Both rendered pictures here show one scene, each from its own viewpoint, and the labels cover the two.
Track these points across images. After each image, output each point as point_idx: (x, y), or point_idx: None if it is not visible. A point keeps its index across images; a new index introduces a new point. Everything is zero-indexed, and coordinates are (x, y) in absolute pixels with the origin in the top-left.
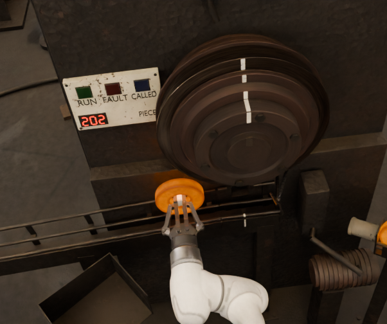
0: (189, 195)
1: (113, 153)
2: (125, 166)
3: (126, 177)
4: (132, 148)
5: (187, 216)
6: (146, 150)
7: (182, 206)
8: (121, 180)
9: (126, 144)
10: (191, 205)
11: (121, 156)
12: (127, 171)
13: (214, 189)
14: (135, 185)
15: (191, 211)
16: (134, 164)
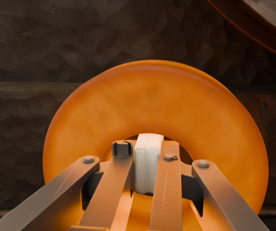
0: (201, 151)
1: None
2: (19, 83)
3: (2, 93)
4: (49, 26)
5: (179, 221)
6: (86, 38)
7: (157, 172)
8: None
9: (35, 7)
10: (214, 174)
11: (19, 52)
12: (13, 86)
13: None
14: (24, 136)
15: (216, 198)
16: (46, 83)
